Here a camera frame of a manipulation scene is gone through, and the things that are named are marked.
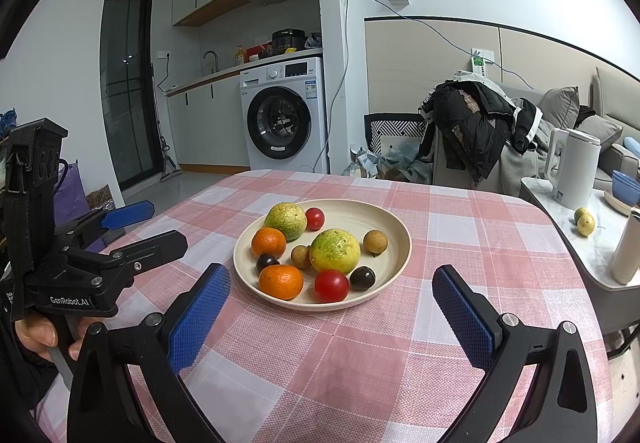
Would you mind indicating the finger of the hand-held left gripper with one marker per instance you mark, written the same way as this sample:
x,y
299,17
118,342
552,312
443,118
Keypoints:
x,y
155,245
127,215

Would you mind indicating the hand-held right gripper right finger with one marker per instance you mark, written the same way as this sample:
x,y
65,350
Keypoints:
x,y
462,318

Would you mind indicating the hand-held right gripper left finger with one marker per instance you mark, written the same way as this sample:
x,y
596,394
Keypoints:
x,y
200,318

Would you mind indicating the dark purple grape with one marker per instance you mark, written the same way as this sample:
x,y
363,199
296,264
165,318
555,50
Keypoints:
x,y
362,278
267,263

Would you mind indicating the large orange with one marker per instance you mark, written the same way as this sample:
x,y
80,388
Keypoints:
x,y
281,282

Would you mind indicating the cream round plate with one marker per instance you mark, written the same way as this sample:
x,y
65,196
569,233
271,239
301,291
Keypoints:
x,y
395,243

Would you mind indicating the small orange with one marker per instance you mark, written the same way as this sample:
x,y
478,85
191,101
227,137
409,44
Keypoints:
x,y
268,243

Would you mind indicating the brown longan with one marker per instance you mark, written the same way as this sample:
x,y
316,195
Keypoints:
x,y
301,256
375,241

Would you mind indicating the red cherry tomato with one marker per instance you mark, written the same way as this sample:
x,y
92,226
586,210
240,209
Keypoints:
x,y
315,218
331,285

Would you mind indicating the person's left hand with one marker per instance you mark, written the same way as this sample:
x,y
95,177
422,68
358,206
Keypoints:
x,y
35,330

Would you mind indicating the brown patterned bag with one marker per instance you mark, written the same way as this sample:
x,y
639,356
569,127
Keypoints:
x,y
98,197

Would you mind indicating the purple bag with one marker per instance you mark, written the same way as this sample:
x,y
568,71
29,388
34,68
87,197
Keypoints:
x,y
70,193

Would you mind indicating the grey floor mop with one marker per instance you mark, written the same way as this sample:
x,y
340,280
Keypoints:
x,y
167,163

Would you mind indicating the dark glass door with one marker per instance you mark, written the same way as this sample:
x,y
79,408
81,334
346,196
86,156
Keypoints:
x,y
125,98

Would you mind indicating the white kitchen base cabinet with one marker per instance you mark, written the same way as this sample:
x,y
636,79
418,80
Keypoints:
x,y
210,123

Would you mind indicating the pink checked tablecloth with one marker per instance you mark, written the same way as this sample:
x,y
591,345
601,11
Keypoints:
x,y
350,373

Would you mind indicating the wrinkled yellow passion fruit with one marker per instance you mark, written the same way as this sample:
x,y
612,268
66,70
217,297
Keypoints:
x,y
285,221

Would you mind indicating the white marble side table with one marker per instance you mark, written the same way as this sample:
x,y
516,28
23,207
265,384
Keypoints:
x,y
565,233

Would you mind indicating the green-yellow citrus fruit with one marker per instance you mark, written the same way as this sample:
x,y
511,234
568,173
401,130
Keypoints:
x,y
335,250

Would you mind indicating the small yellow-green fruit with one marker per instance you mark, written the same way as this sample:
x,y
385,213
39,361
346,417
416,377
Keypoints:
x,y
580,213
585,225

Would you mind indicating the grey hoodie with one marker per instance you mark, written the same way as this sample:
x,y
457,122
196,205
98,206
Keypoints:
x,y
520,163

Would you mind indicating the crumpled bags pile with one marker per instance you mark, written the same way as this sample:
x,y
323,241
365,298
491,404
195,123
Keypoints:
x,y
390,163

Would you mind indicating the white washing machine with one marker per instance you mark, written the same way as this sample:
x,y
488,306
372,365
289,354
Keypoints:
x,y
300,148

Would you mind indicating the kitchen faucet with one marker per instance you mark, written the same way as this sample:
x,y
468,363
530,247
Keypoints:
x,y
210,55

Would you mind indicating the white electric kettle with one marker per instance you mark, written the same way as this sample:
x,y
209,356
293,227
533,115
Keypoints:
x,y
575,173

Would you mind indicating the black jacket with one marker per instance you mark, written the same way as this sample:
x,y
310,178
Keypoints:
x,y
470,133

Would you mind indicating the white shallow dish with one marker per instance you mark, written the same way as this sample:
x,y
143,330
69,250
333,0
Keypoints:
x,y
617,205

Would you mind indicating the yellow soap bottle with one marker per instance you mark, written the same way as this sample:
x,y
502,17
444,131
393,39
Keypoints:
x,y
240,57

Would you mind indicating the black patterned chair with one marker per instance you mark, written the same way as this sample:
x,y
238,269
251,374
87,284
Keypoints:
x,y
390,128

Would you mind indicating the blue bowl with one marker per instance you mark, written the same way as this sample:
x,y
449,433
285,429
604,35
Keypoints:
x,y
627,188

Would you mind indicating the red box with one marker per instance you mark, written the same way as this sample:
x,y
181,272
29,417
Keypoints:
x,y
260,52

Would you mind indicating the grey cushion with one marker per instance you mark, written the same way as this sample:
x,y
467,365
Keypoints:
x,y
560,108
602,130

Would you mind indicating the black cooking pot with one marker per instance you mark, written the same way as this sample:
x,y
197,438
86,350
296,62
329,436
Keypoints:
x,y
289,40

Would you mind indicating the grey bag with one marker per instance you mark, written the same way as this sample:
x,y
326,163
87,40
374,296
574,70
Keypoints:
x,y
314,41

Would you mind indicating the beige sofa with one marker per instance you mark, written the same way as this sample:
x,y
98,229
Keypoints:
x,y
615,93

